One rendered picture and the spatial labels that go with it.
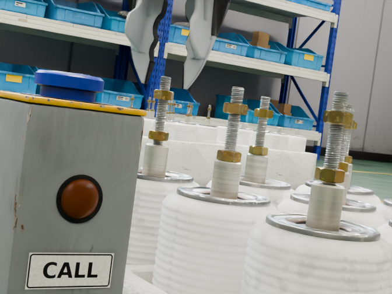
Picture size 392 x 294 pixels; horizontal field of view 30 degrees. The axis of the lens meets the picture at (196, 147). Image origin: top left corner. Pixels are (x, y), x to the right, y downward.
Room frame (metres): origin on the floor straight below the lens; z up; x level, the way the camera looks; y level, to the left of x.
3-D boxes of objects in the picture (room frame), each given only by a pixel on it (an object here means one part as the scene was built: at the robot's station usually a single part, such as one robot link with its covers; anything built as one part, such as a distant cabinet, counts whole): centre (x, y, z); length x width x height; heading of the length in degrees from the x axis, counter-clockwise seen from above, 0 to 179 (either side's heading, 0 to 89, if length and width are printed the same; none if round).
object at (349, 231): (0.48, -0.09, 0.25); 0.08 x 0.08 x 0.01
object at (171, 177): (0.68, 0.04, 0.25); 0.08 x 0.08 x 0.01
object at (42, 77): (0.43, 0.08, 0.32); 0.04 x 0.04 x 0.02
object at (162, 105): (0.68, 0.04, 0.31); 0.01 x 0.01 x 0.08
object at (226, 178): (0.58, -0.03, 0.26); 0.02 x 0.02 x 0.03
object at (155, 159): (0.68, 0.04, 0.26); 0.02 x 0.02 x 0.03
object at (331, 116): (0.48, -0.09, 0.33); 0.02 x 0.02 x 0.01; 39
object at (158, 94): (0.68, 0.04, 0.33); 0.02 x 0.02 x 0.01; 80
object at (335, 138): (0.48, -0.09, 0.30); 0.01 x 0.01 x 0.08
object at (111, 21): (5.64, 0.72, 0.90); 0.50 x 0.38 x 0.21; 36
